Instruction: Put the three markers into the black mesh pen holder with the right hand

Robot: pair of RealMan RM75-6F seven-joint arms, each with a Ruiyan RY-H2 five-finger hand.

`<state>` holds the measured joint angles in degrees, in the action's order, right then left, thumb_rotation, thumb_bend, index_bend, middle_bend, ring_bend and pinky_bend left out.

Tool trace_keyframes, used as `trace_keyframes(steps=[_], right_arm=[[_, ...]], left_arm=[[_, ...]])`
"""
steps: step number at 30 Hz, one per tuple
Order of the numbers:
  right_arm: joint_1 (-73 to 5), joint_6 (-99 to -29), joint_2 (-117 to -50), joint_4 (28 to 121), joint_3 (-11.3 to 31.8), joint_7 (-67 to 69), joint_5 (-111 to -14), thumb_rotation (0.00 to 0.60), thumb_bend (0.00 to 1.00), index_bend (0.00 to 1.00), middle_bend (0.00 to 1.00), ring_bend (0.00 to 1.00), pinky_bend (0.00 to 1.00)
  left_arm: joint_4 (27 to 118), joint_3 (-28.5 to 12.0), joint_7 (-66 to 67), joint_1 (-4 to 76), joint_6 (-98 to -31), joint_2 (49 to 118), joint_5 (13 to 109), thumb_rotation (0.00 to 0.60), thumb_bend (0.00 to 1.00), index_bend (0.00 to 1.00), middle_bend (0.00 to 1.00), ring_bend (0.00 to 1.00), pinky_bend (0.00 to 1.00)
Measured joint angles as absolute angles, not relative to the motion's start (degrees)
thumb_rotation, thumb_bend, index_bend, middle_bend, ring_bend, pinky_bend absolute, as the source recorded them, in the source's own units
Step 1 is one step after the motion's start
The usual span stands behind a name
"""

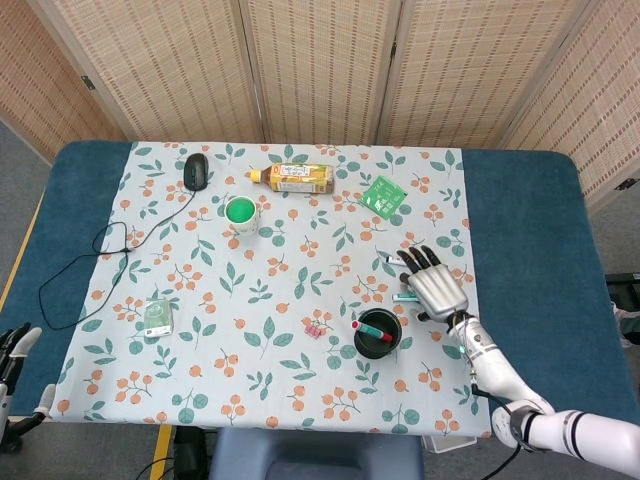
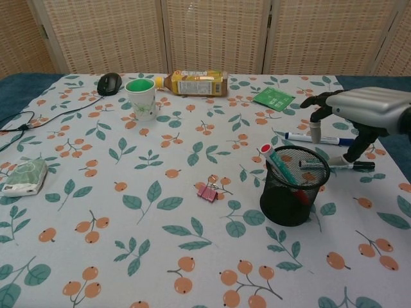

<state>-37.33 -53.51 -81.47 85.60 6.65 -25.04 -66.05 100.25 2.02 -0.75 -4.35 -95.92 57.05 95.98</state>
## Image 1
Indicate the white box under table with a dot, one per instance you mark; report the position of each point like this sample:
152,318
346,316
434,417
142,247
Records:
447,444

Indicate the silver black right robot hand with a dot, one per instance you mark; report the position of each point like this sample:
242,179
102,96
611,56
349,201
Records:
440,292

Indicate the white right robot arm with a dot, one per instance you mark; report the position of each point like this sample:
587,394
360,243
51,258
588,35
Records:
500,365

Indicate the pink binder clip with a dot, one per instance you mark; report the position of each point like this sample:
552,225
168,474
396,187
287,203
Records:
313,331

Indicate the grey blue padded seat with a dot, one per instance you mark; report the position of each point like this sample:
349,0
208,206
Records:
315,457

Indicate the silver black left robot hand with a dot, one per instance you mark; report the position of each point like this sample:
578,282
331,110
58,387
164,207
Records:
10,360

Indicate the blue-capped white marker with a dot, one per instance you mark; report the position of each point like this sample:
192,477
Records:
394,260

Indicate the red-capped green marker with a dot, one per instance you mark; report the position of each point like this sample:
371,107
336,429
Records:
372,331

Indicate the black mesh pen holder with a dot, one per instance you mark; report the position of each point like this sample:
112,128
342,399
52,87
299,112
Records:
361,345

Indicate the white sneaker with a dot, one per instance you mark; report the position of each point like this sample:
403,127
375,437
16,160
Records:
629,325

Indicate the floral orange fruit tablecloth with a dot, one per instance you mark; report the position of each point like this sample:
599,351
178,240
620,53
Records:
280,280

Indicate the black computer mouse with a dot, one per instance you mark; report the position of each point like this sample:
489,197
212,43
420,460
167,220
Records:
195,172

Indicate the green square packet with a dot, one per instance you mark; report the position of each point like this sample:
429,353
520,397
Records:
383,197

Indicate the green white tissue pack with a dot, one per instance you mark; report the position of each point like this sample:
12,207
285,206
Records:
158,320

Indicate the white paper cup green inside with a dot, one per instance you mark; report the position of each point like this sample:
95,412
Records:
241,212

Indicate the woven bamboo folding screen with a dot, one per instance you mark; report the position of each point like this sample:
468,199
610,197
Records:
320,75

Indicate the blue felt table cover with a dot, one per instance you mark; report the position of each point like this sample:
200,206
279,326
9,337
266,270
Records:
525,225

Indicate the black-capped green marker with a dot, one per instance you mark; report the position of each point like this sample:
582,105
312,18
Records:
404,298

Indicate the yellow label tea bottle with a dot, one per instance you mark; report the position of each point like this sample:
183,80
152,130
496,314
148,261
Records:
300,178

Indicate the black device under table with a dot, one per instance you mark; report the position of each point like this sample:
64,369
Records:
192,450

